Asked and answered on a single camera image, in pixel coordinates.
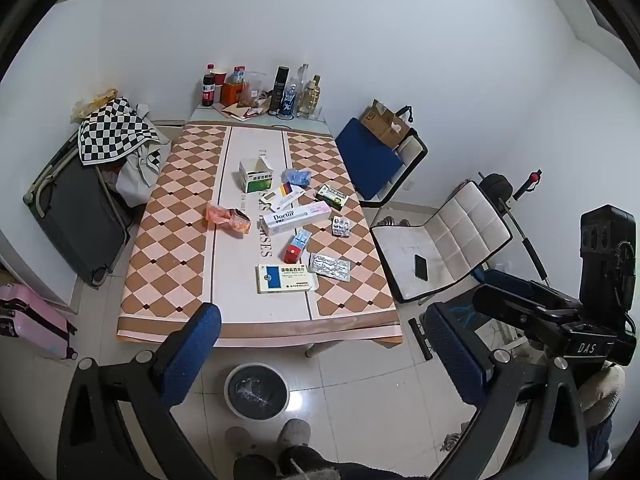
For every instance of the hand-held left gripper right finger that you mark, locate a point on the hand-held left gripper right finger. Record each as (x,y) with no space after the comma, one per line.
(452,355)

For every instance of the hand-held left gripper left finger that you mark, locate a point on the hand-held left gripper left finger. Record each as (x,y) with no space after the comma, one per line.
(192,355)

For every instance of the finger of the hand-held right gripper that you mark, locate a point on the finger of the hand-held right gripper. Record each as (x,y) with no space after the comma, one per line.
(520,305)
(505,278)

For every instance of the round white bin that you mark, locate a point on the round white bin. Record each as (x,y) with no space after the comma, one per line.
(256,391)

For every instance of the white green box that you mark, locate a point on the white green box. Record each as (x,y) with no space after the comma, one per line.
(255,177)

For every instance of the green medicine box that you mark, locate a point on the green medicine box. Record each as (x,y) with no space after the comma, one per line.
(332,196)

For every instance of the person's right forearm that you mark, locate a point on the person's right forearm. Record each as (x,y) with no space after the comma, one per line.
(605,392)

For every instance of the white padded chair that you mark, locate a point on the white padded chair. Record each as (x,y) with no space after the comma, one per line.
(460,225)

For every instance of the black smartphone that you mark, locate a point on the black smartphone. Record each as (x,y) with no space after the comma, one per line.
(421,266)

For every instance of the black exercise machine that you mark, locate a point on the black exercise machine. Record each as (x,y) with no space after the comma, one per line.
(495,186)

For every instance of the person's grey slipper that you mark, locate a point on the person's grey slipper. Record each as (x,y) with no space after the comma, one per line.
(242,442)
(296,437)

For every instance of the checkered brown pink tablecloth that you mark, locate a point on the checkered brown pink tablecloth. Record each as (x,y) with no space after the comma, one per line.
(175,240)

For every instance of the white blue medicine box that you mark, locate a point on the white blue medicine box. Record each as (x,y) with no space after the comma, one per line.
(286,278)

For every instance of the crumpled orange wrapper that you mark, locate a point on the crumpled orange wrapper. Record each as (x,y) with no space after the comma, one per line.
(225,216)

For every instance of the red blue small box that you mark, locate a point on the red blue small box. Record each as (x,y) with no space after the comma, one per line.
(296,248)

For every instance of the large silver blister pack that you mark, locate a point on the large silver blister pack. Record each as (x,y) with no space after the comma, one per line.
(330,266)

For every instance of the pink suitcase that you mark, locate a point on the pink suitcase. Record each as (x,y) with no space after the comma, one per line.
(30,320)

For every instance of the long white toothpaste box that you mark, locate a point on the long white toothpaste box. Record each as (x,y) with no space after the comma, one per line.
(292,218)

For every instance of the small silver blister pack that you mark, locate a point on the small silver blister pack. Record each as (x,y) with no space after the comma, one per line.
(341,226)

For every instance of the chair with blue cushion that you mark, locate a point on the chair with blue cushion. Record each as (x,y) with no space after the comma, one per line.
(372,160)

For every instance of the white box with colour stripes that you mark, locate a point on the white box with colour stripes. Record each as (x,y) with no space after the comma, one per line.
(287,196)

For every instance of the brown cardboard box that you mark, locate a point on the brown cardboard box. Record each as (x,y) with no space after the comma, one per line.
(382,122)

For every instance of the crumpled blue wrapper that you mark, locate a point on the crumpled blue wrapper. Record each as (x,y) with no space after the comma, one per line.
(296,176)

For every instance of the black white checkered cloth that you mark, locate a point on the black white checkered cloth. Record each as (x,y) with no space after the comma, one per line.
(115,130)

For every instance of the golden liquor bottle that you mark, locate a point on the golden liquor bottle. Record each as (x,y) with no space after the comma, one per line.
(311,100)

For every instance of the orange box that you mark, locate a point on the orange box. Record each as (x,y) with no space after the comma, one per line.
(231,93)

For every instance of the cola bottle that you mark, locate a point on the cola bottle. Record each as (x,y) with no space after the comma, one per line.
(208,87)

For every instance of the yellow plastic bag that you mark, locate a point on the yellow plastic bag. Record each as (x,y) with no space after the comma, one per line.
(95,102)

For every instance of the clear plastic snack bag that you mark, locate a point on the clear plastic snack bag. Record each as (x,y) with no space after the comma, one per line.
(253,91)

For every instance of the red paper cup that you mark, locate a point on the red paper cup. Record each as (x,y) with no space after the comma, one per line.
(220,85)

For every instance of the clear bottle with blue label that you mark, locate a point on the clear bottle with blue label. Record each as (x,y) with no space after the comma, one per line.
(291,100)

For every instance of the black spray can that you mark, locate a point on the black spray can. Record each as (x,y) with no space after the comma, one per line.
(279,92)

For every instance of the tall clear glass bottle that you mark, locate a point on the tall clear glass bottle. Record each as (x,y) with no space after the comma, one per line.
(303,77)

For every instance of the small colourful carton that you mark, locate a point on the small colourful carton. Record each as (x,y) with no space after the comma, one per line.
(239,73)

